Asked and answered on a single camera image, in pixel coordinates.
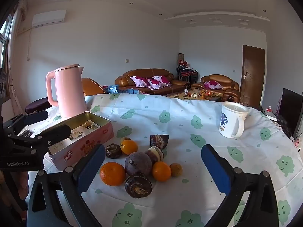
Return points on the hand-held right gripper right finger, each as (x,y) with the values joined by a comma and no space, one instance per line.
(215,167)

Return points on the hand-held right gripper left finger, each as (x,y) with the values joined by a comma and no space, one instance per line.
(91,167)

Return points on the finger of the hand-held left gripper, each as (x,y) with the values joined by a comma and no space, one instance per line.
(59,132)
(28,120)

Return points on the large orange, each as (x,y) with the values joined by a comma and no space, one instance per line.
(112,173)

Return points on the pink tin box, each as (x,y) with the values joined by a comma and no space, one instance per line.
(94,141)

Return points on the purple passion fruit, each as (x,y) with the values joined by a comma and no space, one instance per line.
(138,163)

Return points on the large dark brown fruit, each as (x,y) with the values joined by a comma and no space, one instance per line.
(138,185)

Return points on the medium orange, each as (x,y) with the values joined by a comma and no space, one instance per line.
(129,147)
(161,171)

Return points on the purple sugarcane piece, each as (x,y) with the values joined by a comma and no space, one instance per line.
(155,155)
(159,141)

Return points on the printed paper leaflet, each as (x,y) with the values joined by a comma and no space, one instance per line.
(80,128)

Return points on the small dark brown fruit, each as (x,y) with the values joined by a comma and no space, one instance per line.
(113,150)

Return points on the pink electric kettle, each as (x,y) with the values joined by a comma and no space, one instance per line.
(71,92)

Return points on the white printed mug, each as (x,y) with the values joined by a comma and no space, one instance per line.
(228,123)

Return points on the brown leather chair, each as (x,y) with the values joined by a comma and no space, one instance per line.
(91,87)

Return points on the cloud print tablecloth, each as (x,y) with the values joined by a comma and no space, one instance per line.
(177,113)

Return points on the blue clothes pile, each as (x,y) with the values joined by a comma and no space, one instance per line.
(112,89)

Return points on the cluttered coffee table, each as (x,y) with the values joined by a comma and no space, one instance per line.
(189,95)

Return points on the floral pink pillow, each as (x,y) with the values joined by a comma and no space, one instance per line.
(161,80)
(211,84)
(140,81)

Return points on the brown leather armchair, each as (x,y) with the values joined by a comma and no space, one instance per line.
(220,77)

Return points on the window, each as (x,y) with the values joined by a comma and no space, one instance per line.
(4,33)

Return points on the black television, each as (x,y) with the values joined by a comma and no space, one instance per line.
(290,111)

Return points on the stacked black chairs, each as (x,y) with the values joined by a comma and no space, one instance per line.
(185,75)

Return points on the brown wooden door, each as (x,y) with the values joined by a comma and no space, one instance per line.
(252,75)

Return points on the brown leather sofa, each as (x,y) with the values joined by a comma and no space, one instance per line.
(142,72)

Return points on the white air conditioner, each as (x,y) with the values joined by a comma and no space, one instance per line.
(48,17)

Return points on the tall patterned vase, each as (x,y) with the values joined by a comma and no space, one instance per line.
(181,56)

